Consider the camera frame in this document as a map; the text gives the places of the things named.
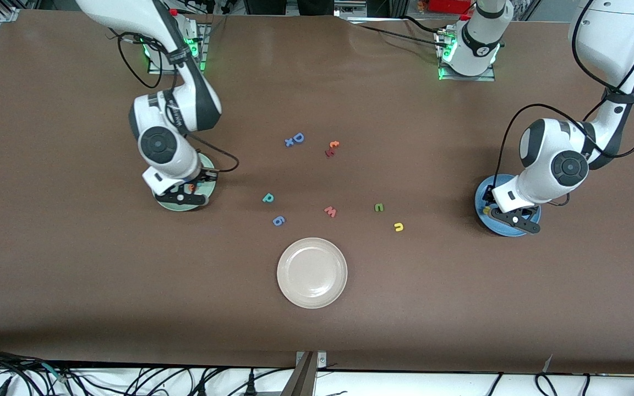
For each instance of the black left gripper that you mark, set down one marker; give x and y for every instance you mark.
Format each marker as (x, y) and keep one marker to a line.
(487, 195)

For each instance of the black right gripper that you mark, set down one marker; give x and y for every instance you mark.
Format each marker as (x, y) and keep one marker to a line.
(205, 177)

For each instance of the teal foam letter p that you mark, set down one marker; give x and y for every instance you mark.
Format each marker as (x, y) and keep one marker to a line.
(268, 198)

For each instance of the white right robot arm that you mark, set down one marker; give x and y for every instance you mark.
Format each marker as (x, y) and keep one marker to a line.
(157, 146)

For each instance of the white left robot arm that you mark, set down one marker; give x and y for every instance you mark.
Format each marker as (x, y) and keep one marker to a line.
(556, 157)

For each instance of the pale green plate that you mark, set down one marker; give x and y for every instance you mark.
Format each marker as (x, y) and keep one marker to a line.
(185, 208)

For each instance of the blue plate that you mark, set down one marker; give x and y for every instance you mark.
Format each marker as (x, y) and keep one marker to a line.
(480, 199)

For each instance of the blue foam letter g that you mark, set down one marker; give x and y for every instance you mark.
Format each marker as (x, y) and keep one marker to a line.
(278, 221)

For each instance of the blue foam letter D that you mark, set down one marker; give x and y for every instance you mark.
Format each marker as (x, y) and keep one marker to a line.
(298, 137)

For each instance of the pink foam letter w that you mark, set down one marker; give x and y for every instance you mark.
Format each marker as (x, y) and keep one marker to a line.
(330, 212)

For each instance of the beige plate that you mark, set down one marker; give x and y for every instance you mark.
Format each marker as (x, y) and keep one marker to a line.
(312, 273)

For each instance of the white tape tab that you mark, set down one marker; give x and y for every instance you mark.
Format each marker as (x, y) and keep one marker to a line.
(548, 364)

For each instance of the brown table cover sheet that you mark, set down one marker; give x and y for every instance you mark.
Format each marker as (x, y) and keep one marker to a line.
(317, 330)

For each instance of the black power plug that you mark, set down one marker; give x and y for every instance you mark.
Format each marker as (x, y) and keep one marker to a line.
(250, 385)

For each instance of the red box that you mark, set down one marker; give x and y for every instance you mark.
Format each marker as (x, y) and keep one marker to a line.
(449, 5)

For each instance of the metal table edge bracket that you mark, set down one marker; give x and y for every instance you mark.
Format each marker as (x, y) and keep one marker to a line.
(303, 379)

